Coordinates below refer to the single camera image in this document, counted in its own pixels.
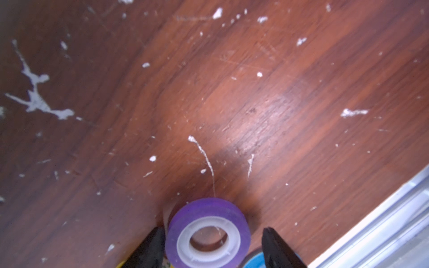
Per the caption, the yellow tape roll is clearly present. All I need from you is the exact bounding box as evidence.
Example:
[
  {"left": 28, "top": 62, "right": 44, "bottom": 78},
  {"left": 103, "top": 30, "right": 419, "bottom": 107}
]
[{"left": 116, "top": 258, "right": 174, "bottom": 268}]

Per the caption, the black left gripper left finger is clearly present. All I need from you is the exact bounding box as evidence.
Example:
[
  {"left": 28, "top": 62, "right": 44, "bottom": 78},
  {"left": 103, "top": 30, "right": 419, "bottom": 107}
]
[{"left": 122, "top": 227, "right": 165, "bottom": 268}]

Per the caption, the aluminium front rail frame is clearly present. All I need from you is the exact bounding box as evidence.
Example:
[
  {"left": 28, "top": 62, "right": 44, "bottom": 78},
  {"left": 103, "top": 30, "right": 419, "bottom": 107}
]
[{"left": 309, "top": 167, "right": 429, "bottom": 268}]

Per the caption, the blue tape roll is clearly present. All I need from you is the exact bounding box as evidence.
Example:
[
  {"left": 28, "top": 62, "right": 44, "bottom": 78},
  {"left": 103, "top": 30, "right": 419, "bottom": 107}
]
[{"left": 239, "top": 250, "right": 307, "bottom": 268}]

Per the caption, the purple tape roll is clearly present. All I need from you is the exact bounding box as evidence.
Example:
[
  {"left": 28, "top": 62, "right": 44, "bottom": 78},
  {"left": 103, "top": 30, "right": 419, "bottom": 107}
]
[{"left": 165, "top": 198, "right": 251, "bottom": 268}]

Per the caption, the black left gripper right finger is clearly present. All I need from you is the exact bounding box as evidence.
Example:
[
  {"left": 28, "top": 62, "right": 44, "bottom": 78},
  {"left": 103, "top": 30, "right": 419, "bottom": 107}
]
[{"left": 261, "top": 227, "right": 307, "bottom": 268}]

